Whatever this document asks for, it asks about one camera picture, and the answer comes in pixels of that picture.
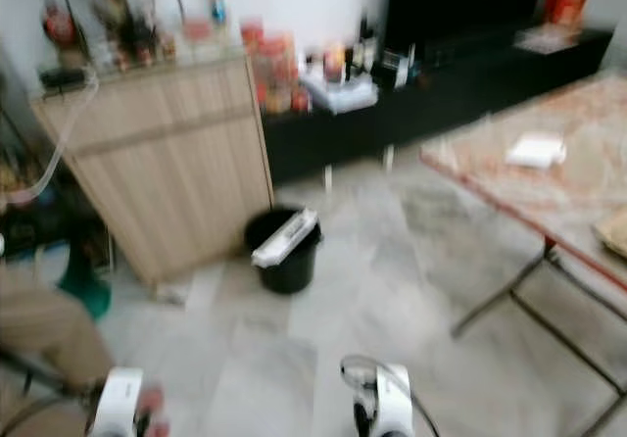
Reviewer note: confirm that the long white box dark stripe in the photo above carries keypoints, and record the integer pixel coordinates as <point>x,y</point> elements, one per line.
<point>284,239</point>

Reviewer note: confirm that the black rubbish bin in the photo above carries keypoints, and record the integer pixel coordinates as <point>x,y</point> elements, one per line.
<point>289,275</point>

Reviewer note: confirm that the person hand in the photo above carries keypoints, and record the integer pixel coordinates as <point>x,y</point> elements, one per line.
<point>154,410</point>

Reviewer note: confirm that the black metal chair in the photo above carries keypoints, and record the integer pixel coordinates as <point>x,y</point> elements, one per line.
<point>49,398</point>

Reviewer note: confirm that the marble top table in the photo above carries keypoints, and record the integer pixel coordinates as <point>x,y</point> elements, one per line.
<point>529,202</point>

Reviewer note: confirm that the person leg khaki trousers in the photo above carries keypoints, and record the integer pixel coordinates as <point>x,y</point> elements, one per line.
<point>44,324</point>

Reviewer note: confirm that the green plastic object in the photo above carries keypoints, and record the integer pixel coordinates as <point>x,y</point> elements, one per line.
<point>86,288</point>

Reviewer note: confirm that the brown cardboard box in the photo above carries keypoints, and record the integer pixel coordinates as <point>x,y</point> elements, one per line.
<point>612,233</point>

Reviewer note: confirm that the small white box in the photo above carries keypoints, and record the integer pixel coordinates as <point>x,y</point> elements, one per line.
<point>537,151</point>

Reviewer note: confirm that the light wood cabinet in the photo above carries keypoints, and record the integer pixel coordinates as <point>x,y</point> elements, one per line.
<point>167,168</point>

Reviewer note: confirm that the white tray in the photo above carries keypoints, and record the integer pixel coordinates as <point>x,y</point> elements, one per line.
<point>341,94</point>

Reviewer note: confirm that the black low tv cabinet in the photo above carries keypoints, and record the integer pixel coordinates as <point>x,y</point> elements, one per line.
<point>451,99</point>

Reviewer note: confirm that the orange jar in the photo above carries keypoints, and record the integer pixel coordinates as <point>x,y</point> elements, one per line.
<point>335,63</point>

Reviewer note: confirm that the red snack jars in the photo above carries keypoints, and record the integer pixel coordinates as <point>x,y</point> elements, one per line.
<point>276,70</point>

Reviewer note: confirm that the dark glass bottle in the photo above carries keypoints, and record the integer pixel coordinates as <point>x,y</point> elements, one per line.
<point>368,43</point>

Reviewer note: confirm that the white printed card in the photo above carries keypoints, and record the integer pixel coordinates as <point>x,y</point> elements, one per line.
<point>547,37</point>

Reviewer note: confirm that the black television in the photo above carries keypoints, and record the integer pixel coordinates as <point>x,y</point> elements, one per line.
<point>465,6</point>

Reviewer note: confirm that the round red ornament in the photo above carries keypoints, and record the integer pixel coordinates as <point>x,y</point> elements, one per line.
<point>60,25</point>

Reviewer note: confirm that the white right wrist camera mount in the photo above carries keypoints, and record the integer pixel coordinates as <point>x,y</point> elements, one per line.
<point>394,398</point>

